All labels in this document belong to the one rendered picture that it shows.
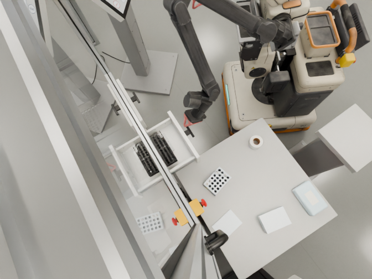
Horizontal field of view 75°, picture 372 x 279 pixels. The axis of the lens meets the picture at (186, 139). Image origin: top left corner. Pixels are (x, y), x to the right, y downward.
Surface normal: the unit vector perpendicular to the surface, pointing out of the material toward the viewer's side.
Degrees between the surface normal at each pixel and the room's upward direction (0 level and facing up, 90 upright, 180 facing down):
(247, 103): 0
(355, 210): 0
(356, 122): 0
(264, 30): 63
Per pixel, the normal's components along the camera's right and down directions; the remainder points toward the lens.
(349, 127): -0.06, -0.29
